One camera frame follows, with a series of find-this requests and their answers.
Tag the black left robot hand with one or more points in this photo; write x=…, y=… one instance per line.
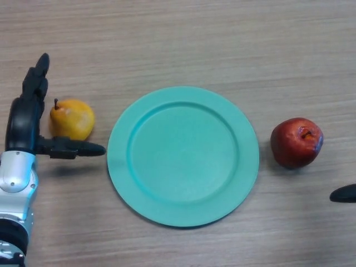
x=22, y=125

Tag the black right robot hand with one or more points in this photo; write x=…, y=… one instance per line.
x=345, y=194

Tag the yellow pear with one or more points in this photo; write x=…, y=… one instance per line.
x=73, y=121

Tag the green round plate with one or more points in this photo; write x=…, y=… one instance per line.
x=182, y=158

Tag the red apple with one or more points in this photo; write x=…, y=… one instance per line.
x=292, y=147

